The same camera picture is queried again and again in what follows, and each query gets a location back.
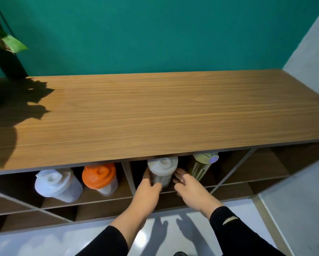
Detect person's left hand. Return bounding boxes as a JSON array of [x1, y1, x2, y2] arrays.
[[131, 168, 163, 215]]

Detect person's right hand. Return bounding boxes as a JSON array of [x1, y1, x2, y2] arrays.
[[172, 168, 223, 219]]

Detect beige lid shaker bottle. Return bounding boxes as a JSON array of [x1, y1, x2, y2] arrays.
[[147, 157, 179, 189]]

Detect person's left forearm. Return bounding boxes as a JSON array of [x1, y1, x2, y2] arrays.
[[75, 204, 150, 256]]

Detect person's right forearm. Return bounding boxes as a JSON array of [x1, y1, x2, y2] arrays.
[[202, 204, 286, 256]]

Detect green bottle purple button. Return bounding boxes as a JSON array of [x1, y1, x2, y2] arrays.
[[189, 153, 220, 182]]

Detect orange lid shaker bottle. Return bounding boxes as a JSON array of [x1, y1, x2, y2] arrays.
[[81, 163, 119, 196]]

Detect wooden shelf cabinet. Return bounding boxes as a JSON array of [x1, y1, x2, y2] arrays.
[[0, 69, 319, 235]]

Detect white shaker bottle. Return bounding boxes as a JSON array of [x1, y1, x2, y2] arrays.
[[35, 169, 83, 203]]

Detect black plant stand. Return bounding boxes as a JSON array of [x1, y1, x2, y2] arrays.
[[0, 0, 29, 79]]

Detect green leafy plant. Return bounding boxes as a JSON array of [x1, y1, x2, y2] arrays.
[[0, 26, 29, 65]]

